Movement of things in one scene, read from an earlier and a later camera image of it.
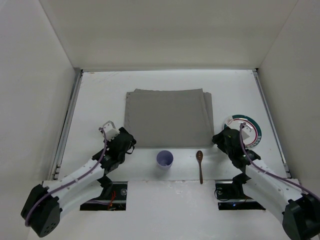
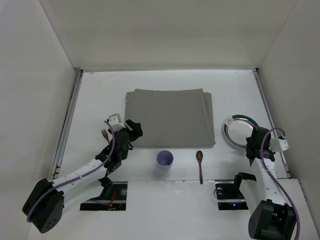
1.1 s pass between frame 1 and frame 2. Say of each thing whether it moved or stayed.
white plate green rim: stayed
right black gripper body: moved
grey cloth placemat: stayed
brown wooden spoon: stayed
